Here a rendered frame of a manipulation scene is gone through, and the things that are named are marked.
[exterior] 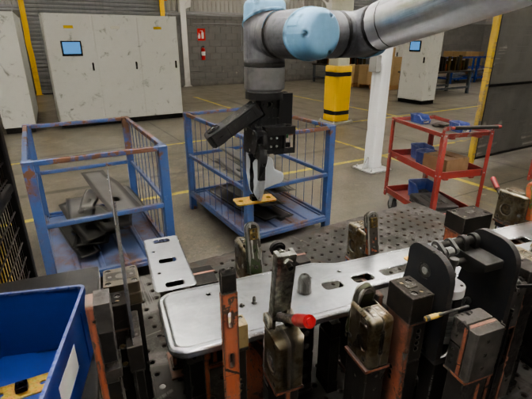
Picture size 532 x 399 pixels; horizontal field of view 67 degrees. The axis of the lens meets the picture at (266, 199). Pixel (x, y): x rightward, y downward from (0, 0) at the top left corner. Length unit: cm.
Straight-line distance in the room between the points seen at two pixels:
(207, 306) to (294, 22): 61
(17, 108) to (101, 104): 140
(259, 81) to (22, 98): 784
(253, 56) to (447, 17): 31
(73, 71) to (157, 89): 157
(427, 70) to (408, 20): 1072
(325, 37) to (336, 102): 759
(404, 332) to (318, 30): 57
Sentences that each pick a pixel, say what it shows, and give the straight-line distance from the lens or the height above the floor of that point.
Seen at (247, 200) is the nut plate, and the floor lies 125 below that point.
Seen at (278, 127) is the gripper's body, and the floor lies 140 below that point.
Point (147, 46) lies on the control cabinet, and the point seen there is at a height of 145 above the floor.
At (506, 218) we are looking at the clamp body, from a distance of 167.
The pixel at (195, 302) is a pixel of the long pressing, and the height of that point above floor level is 100.
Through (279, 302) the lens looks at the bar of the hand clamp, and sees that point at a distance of 76.
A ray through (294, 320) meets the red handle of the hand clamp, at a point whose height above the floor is 112.
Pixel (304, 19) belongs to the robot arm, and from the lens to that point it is 64.
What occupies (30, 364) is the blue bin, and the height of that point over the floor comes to 103.
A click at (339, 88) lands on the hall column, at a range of 822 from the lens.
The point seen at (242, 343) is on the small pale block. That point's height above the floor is 102.
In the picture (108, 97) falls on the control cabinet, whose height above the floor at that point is 52.
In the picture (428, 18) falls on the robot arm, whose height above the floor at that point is 158.
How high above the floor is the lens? 155
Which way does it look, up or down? 22 degrees down
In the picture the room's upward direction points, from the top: straight up
